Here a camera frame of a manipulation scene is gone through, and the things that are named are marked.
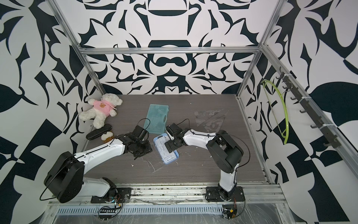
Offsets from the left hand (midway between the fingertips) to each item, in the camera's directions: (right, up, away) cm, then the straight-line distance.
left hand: (151, 148), depth 87 cm
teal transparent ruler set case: (+1, +20, +20) cm, 28 cm away
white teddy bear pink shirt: (-38, +25, +15) cm, 48 cm away
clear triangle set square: (+42, +16, +18) cm, 48 cm away
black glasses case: (-36, +9, +7) cm, 38 cm away
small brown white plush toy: (-30, +5, +7) cm, 31 cm away
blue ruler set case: (+5, +4, +5) cm, 8 cm away
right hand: (+13, +2, +6) cm, 14 cm away
